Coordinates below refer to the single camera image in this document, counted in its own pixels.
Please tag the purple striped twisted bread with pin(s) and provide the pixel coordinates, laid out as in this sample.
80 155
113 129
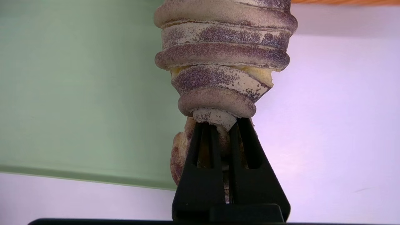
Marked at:
223 53

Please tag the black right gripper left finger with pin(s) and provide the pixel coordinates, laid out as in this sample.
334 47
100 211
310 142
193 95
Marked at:
197 187

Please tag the light green plastic tray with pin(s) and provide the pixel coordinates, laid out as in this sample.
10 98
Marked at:
78 93

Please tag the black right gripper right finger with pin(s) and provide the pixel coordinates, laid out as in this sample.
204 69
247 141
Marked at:
253 184

